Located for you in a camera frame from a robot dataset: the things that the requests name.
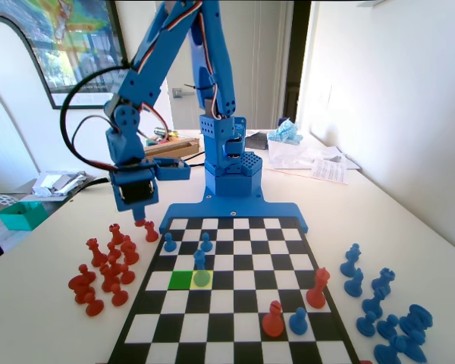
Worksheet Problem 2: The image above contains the blue bishop chess piece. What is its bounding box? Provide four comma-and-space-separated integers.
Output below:
361, 287, 387, 319
373, 335, 406, 364
192, 249, 210, 288

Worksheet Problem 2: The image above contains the blue board mounting plate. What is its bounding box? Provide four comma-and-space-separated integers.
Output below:
158, 187, 310, 234

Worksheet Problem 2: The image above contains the red queen chess piece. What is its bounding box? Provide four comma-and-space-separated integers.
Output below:
86, 237, 108, 268

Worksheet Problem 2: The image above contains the red bishop chess piece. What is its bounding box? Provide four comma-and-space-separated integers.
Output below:
261, 300, 285, 338
99, 263, 117, 293

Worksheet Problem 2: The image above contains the red king chess piece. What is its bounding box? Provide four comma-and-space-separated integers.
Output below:
306, 267, 331, 309

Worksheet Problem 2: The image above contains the blue knight chess piece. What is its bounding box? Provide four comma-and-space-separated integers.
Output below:
339, 243, 362, 278
344, 268, 365, 298

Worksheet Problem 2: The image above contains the blue rook chess piece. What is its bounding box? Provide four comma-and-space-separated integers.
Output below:
371, 268, 397, 297

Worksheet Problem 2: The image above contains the blue queen chess piece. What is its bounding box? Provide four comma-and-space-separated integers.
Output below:
398, 304, 434, 338

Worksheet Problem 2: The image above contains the blue king chess piece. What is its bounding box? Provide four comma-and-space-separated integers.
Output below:
401, 329, 429, 364

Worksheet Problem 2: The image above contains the long cardboard box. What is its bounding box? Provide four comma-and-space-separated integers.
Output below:
143, 136, 201, 160

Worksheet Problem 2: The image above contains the silver yellow cylinder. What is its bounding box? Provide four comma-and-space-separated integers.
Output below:
153, 127, 181, 140

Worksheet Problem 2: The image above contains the grey white paper pile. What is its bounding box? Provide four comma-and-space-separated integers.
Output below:
32, 170, 89, 198

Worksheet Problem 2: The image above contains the teal open box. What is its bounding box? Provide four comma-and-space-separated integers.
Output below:
0, 200, 49, 232

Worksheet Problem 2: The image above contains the black white chessboard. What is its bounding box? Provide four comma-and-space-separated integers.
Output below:
108, 216, 361, 364

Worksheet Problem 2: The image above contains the black framed map poster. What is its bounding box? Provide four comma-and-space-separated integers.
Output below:
0, 0, 140, 110

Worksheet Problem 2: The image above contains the clear plastic bag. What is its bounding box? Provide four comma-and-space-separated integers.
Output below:
268, 139, 319, 170

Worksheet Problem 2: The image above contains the white arched panel black rim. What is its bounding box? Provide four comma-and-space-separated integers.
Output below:
0, 14, 61, 183

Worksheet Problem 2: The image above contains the printed paper sheet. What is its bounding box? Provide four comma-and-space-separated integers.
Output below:
309, 158, 350, 187

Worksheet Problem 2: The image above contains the white paper stack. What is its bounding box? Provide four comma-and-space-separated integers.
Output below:
314, 146, 362, 171

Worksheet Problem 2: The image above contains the black camera cable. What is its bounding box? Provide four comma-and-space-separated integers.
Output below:
59, 63, 137, 171

